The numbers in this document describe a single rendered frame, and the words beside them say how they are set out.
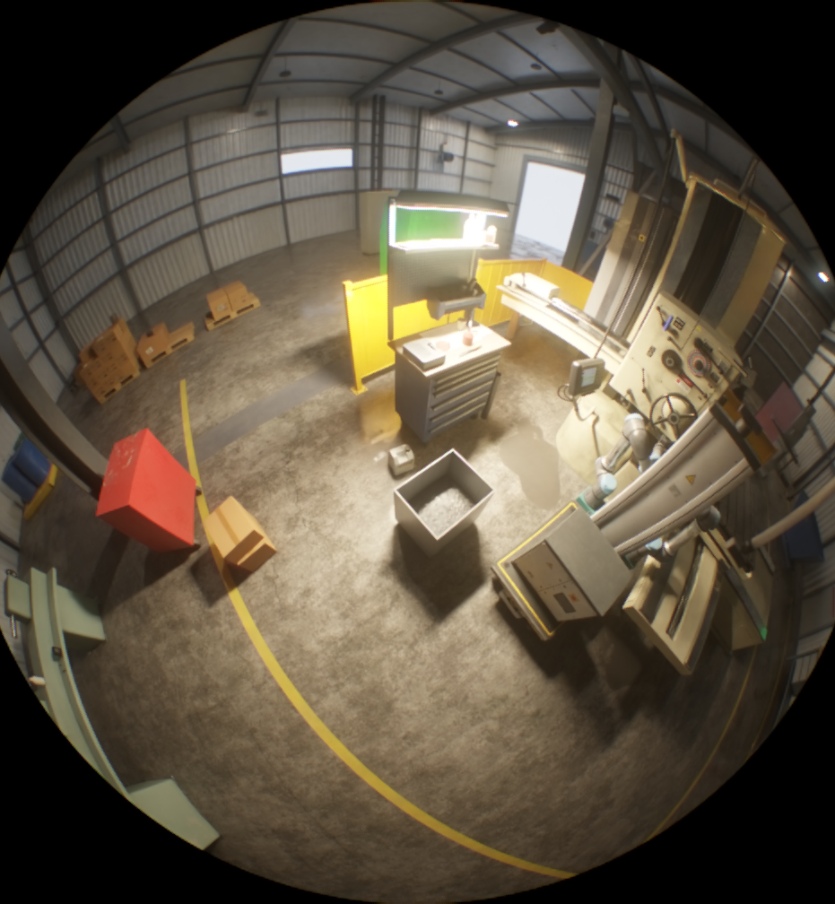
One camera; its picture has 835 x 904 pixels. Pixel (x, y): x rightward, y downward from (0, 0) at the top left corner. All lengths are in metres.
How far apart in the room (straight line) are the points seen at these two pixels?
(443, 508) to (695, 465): 1.58
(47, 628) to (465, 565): 4.10
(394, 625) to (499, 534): 1.10
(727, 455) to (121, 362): 7.42
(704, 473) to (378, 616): 2.11
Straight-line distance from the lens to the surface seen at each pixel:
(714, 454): 1.37
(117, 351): 6.44
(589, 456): 2.82
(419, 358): 1.86
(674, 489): 1.49
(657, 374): 2.24
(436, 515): 1.95
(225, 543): 2.12
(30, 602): 3.75
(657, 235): 2.82
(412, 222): 4.43
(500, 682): 2.28
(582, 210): 6.87
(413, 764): 2.42
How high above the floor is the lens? 2.10
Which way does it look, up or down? 55 degrees down
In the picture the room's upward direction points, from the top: 5 degrees clockwise
